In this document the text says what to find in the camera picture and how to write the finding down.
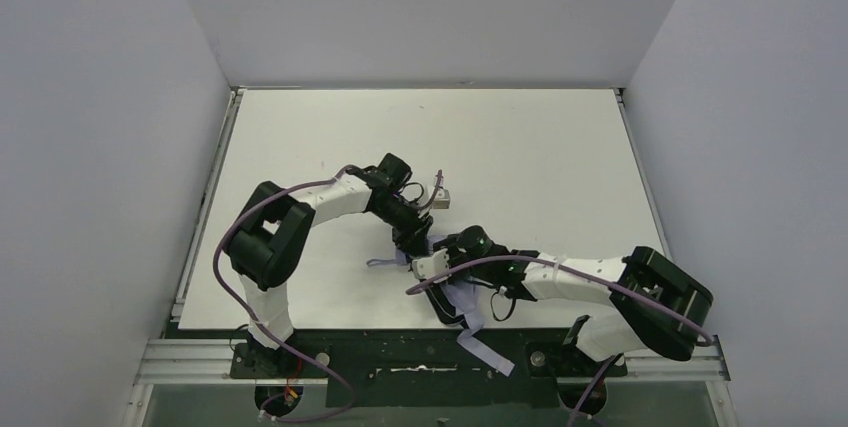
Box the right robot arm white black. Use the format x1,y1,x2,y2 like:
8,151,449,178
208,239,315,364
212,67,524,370
411,225,714,362

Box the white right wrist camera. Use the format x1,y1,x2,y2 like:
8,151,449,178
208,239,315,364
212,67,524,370
410,250,450,281

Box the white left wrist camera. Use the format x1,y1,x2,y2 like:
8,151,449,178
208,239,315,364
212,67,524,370
430,188,451,210

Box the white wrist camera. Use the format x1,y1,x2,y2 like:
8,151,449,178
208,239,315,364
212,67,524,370
430,188,451,210
410,250,450,281

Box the lavender folding umbrella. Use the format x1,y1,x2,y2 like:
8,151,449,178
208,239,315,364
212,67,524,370
366,225,515,377

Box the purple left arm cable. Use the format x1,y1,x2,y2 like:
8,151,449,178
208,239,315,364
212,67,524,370
211,168,445,425

